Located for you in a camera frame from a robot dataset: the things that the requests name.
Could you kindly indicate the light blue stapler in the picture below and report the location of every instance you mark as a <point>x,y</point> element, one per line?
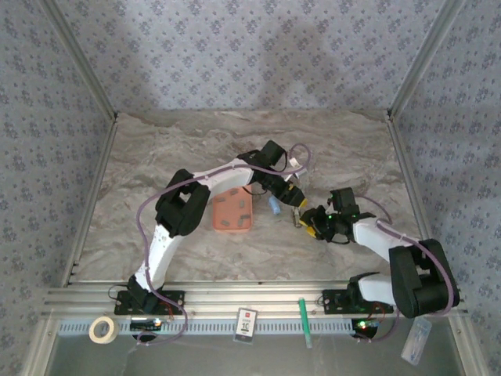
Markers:
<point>275,205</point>

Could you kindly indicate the pink plastic tray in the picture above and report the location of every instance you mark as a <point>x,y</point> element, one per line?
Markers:
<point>231,211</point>

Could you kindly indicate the clear plastic bag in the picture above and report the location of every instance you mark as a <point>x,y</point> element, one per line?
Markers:
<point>417,342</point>

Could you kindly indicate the aluminium table edge rail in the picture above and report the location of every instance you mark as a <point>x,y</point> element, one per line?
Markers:
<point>411,188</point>
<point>95,188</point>

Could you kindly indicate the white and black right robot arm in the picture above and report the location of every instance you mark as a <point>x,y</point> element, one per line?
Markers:
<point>375,235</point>

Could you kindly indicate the aluminium frame post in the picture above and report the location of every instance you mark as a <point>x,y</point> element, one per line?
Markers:
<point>78,58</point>
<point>424,58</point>

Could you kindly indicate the white printed card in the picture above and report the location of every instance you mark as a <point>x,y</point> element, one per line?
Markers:
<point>245,325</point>

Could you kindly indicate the green marker pen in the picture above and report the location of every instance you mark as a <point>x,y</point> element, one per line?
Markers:
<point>305,321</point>

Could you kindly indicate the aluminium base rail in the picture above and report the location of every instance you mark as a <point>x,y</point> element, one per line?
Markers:
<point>250,293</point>

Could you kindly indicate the cream masking tape roll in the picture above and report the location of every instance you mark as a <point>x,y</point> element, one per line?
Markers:
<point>94,336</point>

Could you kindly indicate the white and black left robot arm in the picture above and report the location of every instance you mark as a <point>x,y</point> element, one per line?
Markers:
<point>160,250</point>

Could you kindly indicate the small circuit board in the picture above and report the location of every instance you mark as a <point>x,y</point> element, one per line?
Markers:
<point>145,324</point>
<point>368,324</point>

